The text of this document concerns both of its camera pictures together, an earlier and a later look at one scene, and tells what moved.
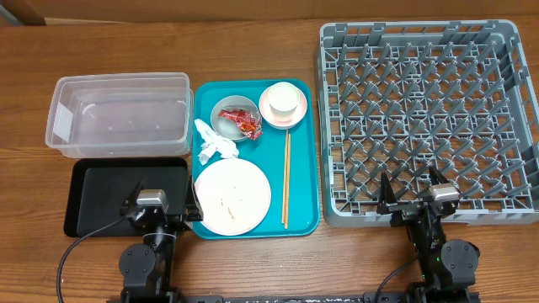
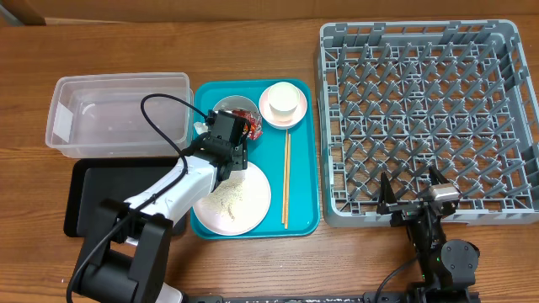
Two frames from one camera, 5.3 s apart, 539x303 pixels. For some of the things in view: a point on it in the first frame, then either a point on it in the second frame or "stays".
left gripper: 193,210 to 241,155
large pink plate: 234,197 stays
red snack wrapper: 249,123 stays
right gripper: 386,197 stays
